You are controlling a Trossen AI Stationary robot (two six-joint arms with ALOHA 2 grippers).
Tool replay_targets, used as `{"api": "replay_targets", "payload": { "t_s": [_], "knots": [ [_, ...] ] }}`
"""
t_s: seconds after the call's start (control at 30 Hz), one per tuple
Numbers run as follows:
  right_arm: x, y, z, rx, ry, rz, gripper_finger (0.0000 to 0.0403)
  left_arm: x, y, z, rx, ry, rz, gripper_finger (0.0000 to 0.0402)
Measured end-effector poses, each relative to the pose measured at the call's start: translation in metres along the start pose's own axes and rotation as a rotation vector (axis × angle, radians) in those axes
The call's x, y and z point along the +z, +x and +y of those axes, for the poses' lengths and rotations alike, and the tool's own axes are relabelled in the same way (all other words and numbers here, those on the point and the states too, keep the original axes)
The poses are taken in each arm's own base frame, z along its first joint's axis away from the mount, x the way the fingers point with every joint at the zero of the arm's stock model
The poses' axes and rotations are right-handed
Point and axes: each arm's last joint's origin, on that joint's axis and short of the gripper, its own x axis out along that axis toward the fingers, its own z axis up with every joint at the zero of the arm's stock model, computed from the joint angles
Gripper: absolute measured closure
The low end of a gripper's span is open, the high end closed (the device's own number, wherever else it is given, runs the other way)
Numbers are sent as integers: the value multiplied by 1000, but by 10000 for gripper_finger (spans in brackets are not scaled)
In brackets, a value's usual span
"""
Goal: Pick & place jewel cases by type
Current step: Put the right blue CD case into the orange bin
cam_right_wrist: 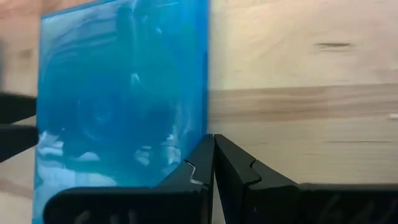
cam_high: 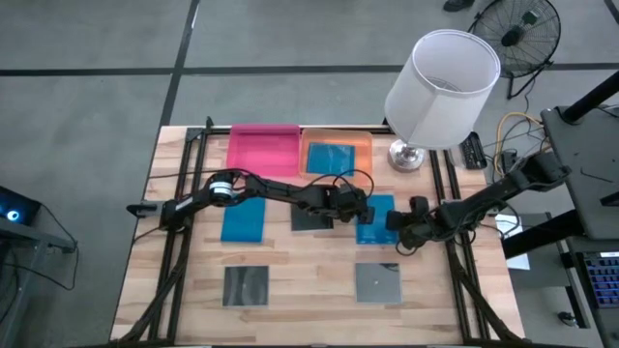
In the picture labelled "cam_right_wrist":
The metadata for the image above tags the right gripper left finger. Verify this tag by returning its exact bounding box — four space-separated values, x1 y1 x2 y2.
43 133 215 224

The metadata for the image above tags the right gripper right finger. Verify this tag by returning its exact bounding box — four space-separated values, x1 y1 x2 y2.
213 134 398 224

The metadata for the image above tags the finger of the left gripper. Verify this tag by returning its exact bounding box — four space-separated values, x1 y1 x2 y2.
0 91 37 124
0 124 40 162

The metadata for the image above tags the blue plastic disc case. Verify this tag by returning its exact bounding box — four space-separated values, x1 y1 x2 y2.
32 0 210 224

